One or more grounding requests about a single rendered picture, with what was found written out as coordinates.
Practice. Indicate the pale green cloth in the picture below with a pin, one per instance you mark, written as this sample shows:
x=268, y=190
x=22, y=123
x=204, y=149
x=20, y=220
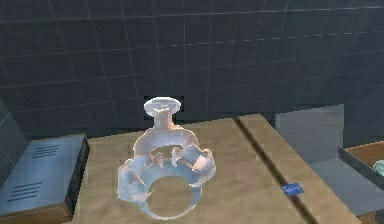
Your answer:
x=379, y=166

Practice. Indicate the tan wooden countertop cabinet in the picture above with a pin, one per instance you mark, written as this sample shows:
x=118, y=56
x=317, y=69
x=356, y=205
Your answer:
x=240, y=166

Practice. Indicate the grey vented box appliance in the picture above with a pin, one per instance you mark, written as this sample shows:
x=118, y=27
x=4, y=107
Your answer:
x=36, y=173

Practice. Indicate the white vase with two birds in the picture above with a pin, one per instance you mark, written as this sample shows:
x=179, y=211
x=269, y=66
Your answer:
x=160, y=173

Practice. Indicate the small blue card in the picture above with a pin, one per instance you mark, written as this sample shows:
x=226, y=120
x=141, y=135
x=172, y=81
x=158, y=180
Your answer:
x=293, y=189

